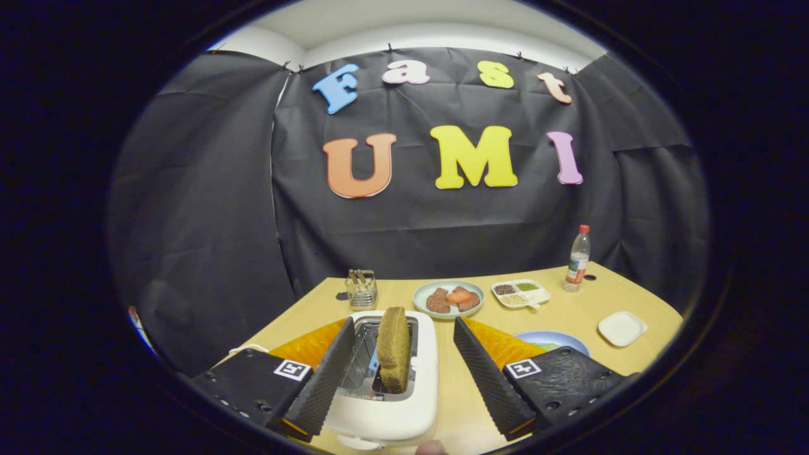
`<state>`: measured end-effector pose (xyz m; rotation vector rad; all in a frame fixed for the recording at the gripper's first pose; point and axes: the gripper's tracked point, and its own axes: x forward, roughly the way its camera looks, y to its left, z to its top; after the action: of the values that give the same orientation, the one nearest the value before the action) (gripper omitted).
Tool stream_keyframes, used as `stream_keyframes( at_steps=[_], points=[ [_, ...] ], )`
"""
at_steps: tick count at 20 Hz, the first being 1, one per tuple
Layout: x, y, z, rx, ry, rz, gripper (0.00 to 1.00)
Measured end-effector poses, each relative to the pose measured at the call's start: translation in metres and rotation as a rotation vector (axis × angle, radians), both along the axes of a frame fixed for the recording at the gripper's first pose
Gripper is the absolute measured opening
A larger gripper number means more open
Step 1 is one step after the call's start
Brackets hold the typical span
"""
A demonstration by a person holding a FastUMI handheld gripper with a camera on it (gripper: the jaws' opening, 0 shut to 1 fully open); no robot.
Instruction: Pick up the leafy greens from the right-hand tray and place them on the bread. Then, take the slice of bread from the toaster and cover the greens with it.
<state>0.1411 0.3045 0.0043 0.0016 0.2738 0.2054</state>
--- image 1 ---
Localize clear utensil holder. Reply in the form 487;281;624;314
345;269;379;310

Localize clear water bottle red label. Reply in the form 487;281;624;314
564;225;591;293

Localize white divided condiment dish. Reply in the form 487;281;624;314
491;279;551;310

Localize pale green round plate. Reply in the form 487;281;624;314
413;281;485;320

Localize white square plate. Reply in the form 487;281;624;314
598;311;648;348

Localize blue round plate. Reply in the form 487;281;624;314
515;331;591;358

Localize brown toasted bread slice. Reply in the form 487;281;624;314
377;306;411;394

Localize black backdrop cloth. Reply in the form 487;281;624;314
107;47;712;380

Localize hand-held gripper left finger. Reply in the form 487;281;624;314
190;316;356;443

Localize white toaster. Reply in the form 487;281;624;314
325;310;439;451

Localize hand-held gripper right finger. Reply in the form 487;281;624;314
453;316;639;442

